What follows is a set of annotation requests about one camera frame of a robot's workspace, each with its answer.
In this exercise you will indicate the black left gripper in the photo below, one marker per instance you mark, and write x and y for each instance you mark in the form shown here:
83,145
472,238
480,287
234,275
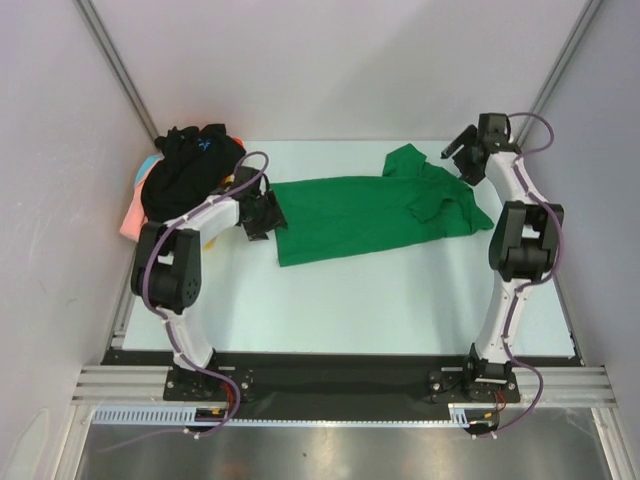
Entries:
273,221

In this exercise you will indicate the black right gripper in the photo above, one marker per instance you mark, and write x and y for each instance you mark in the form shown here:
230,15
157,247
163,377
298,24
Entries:
467,154

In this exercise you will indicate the green t-shirt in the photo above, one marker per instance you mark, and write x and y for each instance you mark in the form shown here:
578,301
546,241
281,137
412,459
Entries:
412,201

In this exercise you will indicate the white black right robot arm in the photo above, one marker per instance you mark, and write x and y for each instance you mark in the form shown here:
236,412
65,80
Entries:
524,251

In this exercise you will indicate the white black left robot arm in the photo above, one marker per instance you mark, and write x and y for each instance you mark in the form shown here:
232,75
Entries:
167,270

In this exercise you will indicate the yellow t-shirt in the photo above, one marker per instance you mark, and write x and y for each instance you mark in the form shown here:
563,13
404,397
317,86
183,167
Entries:
224,186

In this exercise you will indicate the black t-shirt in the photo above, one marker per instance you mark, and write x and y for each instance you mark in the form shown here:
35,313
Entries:
195,162

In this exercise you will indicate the light blue t-shirt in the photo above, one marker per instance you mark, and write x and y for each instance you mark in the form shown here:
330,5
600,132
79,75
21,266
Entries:
147,164

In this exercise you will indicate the pink t-shirt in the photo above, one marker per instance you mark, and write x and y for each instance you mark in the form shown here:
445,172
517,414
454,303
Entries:
135,217

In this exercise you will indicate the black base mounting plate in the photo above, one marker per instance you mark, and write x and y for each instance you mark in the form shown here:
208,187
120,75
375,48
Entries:
372,386

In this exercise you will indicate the aluminium corner frame post right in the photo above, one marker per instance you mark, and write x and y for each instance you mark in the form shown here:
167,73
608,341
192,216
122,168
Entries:
577,35

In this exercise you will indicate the aluminium corner frame post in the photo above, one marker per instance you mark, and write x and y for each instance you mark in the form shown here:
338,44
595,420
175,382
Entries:
108,49
577,35

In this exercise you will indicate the white slotted cable duct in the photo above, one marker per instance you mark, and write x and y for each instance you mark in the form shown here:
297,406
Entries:
192,417

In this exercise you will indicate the aluminium front rail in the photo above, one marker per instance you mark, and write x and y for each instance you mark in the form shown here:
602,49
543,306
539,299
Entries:
564,387

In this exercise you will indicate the aluminium corner frame post left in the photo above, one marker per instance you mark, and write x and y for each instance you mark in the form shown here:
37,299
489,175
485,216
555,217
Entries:
108,49

